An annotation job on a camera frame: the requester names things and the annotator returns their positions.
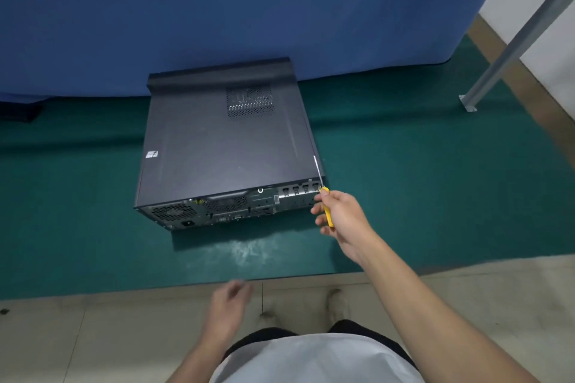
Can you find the yellow-handled screwdriver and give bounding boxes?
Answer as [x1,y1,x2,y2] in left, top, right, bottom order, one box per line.
[312,154,336,230]

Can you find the person's right hand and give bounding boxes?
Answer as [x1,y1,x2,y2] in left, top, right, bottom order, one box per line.
[310,189,376,263]

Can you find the person's right shoe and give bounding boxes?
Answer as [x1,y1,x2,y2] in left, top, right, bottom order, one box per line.
[325,288,352,330]

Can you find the desktop computer case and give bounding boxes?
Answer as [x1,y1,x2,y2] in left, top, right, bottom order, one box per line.
[133,57,326,233]

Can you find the person's black shorts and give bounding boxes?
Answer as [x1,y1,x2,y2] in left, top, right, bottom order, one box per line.
[222,319,419,371]

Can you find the person's left hand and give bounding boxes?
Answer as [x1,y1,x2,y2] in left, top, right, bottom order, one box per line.
[208,279,255,346]

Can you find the person's white shirt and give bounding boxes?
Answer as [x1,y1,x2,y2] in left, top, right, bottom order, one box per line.
[210,333,426,383]

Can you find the person's left forearm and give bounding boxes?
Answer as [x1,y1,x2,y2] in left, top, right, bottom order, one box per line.
[165,336,235,383]

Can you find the grey metal post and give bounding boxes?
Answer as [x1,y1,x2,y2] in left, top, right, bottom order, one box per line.
[458,0,575,114]

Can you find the green floor mat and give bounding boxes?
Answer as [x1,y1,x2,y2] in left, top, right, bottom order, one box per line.
[0,34,575,302]

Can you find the black flat base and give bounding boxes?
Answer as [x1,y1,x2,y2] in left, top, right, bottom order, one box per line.
[0,99,46,124]

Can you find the blue cloth curtain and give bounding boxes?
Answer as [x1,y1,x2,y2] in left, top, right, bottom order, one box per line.
[0,0,520,104]

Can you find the person's right forearm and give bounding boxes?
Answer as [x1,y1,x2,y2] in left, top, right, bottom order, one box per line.
[344,234,536,383]

